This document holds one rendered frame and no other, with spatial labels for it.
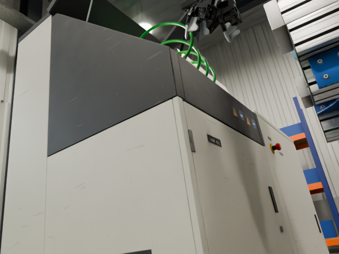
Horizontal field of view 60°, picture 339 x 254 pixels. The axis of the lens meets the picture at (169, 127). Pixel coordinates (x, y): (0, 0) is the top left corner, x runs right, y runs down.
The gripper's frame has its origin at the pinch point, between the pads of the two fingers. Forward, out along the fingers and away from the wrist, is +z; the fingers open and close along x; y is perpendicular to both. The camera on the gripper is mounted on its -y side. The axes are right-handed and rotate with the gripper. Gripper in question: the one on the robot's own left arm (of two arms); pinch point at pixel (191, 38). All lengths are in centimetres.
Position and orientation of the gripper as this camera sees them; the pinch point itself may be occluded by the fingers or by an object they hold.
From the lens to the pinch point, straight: 131.3
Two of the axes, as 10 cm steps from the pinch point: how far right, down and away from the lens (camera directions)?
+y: 6.8, 3.6, -6.4
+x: 7.0, -0.4, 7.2
